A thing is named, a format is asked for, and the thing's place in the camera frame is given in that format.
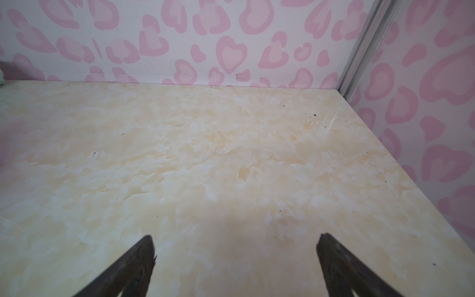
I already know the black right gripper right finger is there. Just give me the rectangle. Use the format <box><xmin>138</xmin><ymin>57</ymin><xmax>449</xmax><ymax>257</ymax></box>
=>
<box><xmin>316</xmin><ymin>233</ymin><xmax>402</xmax><ymax>297</ymax></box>

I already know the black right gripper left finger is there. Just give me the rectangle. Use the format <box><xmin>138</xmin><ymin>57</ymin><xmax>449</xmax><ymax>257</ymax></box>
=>
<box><xmin>75</xmin><ymin>235</ymin><xmax>156</xmax><ymax>297</ymax></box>

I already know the aluminium corner frame post right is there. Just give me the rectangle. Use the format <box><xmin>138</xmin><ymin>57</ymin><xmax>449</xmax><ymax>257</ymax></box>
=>
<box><xmin>336</xmin><ymin>0</ymin><xmax>404</xmax><ymax>101</ymax></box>

